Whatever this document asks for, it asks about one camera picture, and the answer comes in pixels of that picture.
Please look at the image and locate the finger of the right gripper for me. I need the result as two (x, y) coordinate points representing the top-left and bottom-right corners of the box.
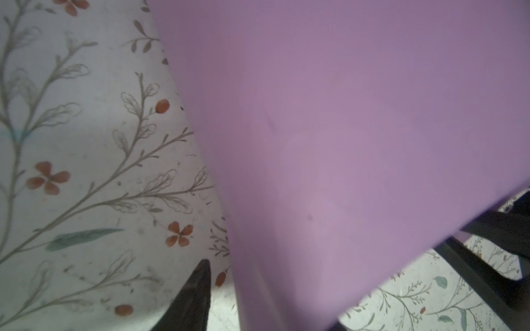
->
(434, 237), (529, 330)
(461, 210), (529, 259)

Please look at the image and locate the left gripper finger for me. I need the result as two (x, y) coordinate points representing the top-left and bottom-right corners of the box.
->
(151, 259), (211, 331)

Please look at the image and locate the pink wrapping paper sheet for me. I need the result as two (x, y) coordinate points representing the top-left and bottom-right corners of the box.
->
(149, 1), (529, 330)

